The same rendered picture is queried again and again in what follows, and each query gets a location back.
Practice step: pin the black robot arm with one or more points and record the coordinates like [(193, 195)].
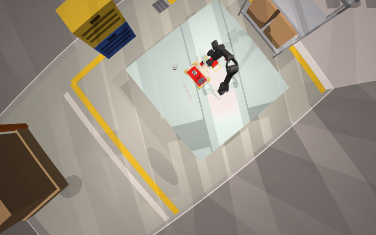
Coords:
[(231, 70)]

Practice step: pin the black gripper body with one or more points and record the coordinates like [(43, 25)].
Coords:
[(209, 62)]

